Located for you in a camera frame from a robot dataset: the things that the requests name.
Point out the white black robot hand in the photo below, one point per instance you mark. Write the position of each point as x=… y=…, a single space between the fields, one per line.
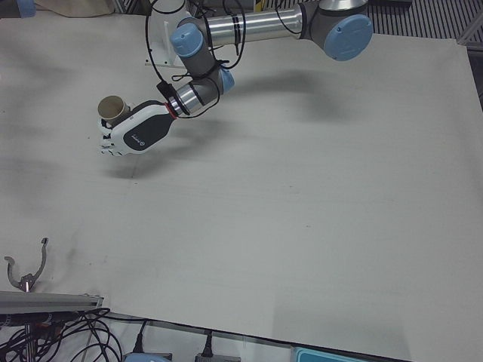
x=147 y=128

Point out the beige paper cup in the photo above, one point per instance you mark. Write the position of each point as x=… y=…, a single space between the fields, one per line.
x=111 y=107

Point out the beige fabric cover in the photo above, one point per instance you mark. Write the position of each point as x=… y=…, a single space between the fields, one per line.
x=75 y=7

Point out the yellow black hazard marker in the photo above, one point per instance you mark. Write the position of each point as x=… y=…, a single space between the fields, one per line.
x=259 y=4

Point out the grey electronics box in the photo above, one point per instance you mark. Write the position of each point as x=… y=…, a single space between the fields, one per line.
x=147 y=357
x=217 y=358

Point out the light blue plastic bin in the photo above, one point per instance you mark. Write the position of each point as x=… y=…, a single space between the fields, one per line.
x=351 y=356

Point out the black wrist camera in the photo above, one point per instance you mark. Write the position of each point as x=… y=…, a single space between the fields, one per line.
x=165 y=89

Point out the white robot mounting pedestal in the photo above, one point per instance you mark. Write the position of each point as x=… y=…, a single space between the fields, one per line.
x=160 y=45

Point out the aluminium profile post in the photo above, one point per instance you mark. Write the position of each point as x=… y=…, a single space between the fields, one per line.
x=49 y=301

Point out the aluminium frame rail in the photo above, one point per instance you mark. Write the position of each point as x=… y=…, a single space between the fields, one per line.
x=471 y=28

